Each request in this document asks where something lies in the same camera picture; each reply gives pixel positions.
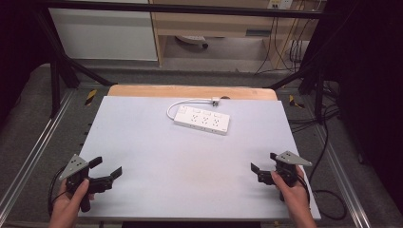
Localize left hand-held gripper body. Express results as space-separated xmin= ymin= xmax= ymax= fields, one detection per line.
xmin=58 ymin=154 xmax=114 ymax=213

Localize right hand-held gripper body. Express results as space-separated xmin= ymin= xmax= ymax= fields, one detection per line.
xmin=257 ymin=150 xmax=314 ymax=202

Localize white power strip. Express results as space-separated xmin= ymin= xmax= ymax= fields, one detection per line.
xmin=173 ymin=104 xmax=231 ymax=137

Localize person's right hand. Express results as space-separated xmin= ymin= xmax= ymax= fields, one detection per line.
xmin=270 ymin=164 xmax=314 ymax=214

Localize person's left hand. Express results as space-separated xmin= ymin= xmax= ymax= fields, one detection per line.
xmin=47 ymin=178 xmax=96 ymax=228

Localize yellow black floor tape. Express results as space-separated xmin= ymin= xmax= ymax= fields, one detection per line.
xmin=84 ymin=88 xmax=98 ymax=107
xmin=288 ymin=94 xmax=306 ymax=109

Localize wooden table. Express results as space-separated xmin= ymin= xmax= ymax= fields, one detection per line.
xmin=106 ymin=84 xmax=279 ymax=102

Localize white cabinet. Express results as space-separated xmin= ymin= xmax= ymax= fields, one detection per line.
xmin=48 ymin=0 xmax=159 ymax=62

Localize white chair base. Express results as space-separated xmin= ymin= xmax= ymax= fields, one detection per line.
xmin=175 ymin=34 xmax=210 ymax=50

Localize wooden desk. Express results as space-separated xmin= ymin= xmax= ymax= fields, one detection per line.
xmin=148 ymin=0 xmax=321 ymax=67

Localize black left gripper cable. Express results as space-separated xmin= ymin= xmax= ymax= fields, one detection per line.
xmin=46 ymin=165 xmax=69 ymax=219

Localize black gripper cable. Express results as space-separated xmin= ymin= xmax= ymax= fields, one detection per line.
xmin=46 ymin=165 xmax=69 ymax=219
xmin=308 ymin=122 xmax=348 ymax=221

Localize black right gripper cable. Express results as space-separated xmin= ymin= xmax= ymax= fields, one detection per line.
xmin=308 ymin=122 xmax=348 ymax=221

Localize aluminium rail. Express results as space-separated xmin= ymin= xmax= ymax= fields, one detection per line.
xmin=315 ymin=124 xmax=378 ymax=228
xmin=0 ymin=89 xmax=77 ymax=217

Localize bundle of black floor cables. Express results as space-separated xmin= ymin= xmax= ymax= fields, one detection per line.
xmin=286 ymin=80 xmax=341 ymax=134

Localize white power strip cable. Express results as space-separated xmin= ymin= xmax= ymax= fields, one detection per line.
xmin=166 ymin=98 xmax=215 ymax=122

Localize hanging black and yellow cables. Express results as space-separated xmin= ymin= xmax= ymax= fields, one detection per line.
xmin=253 ymin=0 xmax=317 ymax=76

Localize white wall socket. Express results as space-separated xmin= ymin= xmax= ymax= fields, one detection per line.
xmin=267 ymin=0 xmax=294 ymax=10

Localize black metal frame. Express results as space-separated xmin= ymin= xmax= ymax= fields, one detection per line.
xmin=31 ymin=0 xmax=336 ymax=119

